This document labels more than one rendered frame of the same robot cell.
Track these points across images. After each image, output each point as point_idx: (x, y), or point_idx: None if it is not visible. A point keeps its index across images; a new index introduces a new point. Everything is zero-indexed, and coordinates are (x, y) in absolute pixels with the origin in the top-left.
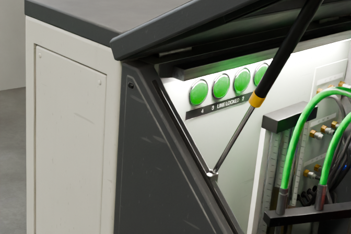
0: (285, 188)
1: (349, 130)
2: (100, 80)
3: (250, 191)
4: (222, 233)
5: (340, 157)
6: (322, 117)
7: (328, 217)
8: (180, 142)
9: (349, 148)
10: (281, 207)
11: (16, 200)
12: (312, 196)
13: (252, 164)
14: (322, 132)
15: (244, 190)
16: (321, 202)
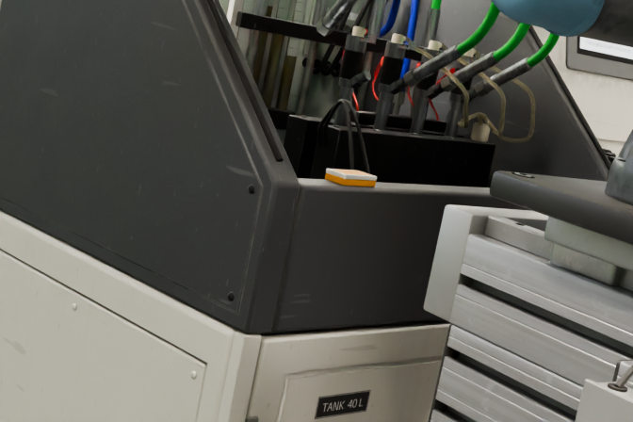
0: None
1: None
2: None
3: None
4: None
5: None
6: None
7: (329, 39)
8: None
9: (390, 8)
10: (260, 3)
11: None
12: (325, 53)
13: None
14: None
15: None
16: (320, 12)
